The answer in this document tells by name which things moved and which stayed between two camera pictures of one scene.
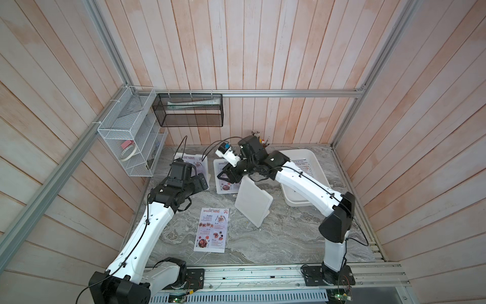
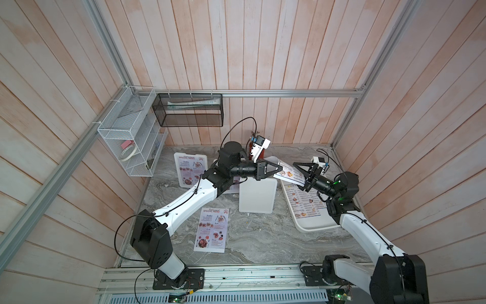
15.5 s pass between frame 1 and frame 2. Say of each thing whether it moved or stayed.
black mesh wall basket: stayed
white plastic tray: moved
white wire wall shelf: stayed
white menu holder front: moved
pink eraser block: stayed
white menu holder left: stayed
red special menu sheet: stayed
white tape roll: stayed
